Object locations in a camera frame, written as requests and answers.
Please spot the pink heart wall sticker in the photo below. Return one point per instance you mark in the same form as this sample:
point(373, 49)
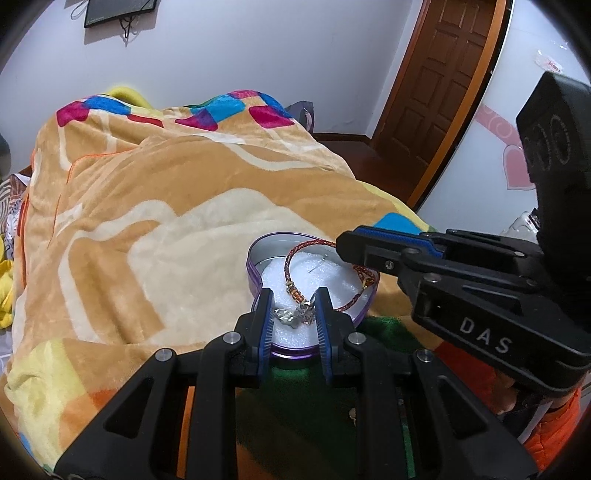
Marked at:
point(515, 166)

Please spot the tan patterned fleece blanket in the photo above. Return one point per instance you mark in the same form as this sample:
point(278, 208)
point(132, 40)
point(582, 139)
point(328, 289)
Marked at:
point(138, 207)

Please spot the brown patterned cloth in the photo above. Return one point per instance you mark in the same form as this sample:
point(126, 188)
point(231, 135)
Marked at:
point(11, 203)

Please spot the person's right forearm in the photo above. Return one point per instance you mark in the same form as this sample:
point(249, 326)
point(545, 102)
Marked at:
point(556, 429)

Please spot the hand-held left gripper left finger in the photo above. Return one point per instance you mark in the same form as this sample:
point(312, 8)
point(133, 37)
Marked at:
point(267, 323)

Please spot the yellow pillow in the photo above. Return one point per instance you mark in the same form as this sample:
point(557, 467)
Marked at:
point(127, 92)

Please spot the dark bag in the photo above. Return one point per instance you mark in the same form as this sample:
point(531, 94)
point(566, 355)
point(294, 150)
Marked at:
point(302, 115)

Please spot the purple heart-shaped tin box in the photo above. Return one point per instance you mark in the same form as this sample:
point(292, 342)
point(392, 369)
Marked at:
point(258, 253)

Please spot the silver charm pendant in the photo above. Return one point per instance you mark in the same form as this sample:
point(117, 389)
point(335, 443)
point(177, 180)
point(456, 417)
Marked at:
point(284, 316)

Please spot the brown wooden door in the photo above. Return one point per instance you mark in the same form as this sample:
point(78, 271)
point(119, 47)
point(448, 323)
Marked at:
point(480, 92)
point(438, 78)

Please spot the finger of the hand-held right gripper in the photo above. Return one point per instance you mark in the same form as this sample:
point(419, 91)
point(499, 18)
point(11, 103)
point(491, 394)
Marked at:
point(406, 241)
point(369, 254)

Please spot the white foam pad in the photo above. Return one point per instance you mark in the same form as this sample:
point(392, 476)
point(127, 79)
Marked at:
point(288, 279)

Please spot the wall-mounted black television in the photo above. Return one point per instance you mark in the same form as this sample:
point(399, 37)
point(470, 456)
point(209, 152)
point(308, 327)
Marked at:
point(121, 10)

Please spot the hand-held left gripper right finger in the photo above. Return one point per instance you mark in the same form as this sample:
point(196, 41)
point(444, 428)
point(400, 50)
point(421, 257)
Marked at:
point(322, 323)

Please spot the yellow cloth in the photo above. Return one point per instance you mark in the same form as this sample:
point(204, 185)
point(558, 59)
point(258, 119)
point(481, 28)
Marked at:
point(5, 286)

